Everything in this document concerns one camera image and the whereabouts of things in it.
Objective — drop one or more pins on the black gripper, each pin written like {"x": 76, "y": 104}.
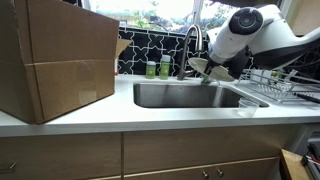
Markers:
{"x": 210, "y": 66}

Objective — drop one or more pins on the white plate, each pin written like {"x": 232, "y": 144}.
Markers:
{"x": 223, "y": 74}

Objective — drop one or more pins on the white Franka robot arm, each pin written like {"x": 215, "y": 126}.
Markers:
{"x": 276, "y": 40}

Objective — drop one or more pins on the curved steel faucet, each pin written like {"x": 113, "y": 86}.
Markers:
{"x": 184, "y": 60}

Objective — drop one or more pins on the tall green soap bottle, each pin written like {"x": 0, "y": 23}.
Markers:
{"x": 165, "y": 68}

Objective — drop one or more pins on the stainless steel sink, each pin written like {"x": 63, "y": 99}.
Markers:
{"x": 173, "y": 96}

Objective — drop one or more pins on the clear plastic cup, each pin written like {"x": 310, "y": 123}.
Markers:
{"x": 248, "y": 108}

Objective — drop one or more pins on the small green soap bottle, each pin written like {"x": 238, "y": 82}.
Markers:
{"x": 150, "y": 70}

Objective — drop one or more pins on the wooden kitchen cabinet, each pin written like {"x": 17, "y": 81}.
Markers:
{"x": 166, "y": 146}

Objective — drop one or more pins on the round metal cabinet knob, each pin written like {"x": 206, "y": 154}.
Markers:
{"x": 219, "y": 172}
{"x": 205, "y": 174}

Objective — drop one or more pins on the wooden robot mounting platform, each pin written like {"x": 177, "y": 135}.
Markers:
{"x": 293, "y": 166}

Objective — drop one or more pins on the brown cardboard box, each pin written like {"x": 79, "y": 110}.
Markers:
{"x": 66, "y": 66}

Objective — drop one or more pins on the kitchen window white frame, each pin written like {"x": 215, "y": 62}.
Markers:
{"x": 166, "y": 10}

